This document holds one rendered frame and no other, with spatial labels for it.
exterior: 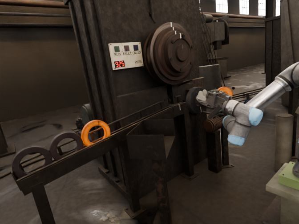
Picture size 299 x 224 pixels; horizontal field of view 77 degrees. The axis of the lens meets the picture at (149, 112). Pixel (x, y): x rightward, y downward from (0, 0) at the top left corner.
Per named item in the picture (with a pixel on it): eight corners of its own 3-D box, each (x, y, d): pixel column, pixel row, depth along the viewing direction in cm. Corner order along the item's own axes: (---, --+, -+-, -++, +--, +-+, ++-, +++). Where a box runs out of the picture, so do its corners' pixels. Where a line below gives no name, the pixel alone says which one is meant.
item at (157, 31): (149, 89, 145) (140, 24, 134) (190, 80, 171) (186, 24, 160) (154, 89, 140) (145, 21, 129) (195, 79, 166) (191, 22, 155)
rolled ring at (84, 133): (76, 133, 111) (74, 132, 113) (93, 155, 119) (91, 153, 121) (101, 114, 119) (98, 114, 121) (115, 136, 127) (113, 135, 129)
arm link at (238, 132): (237, 139, 99) (245, 120, 95) (245, 149, 88) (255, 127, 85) (223, 135, 99) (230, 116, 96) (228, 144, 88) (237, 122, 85)
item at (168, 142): (144, 243, 116) (125, 135, 99) (156, 211, 140) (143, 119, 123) (177, 250, 109) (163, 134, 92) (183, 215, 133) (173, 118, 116)
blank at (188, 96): (183, 91, 105) (187, 92, 102) (200, 83, 113) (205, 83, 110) (188, 117, 109) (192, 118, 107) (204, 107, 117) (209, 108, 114)
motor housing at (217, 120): (204, 170, 183) (201, 118, 170) (218, 161, 195) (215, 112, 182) (216, 175, 173) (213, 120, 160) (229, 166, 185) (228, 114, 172)
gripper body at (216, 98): (214, 88, 102) (235, 95, 94) (211, 102, 106) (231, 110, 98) (205, 91, 98) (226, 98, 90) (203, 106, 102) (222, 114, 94)
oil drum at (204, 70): (190, 106, 447) (187, 67, 426) (205, 100, 480) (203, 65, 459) (211, 108, 400) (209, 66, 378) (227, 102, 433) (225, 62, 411)
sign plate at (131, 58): (112, 70, 135) (108, 43, 130) (142, 66, 149) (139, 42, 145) (114, 70, 133) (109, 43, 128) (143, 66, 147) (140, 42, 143)
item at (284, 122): (271, 171, 167) (272, 116, 155) (277, 166, 174) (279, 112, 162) (287, 177, 158) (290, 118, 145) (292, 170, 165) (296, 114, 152)
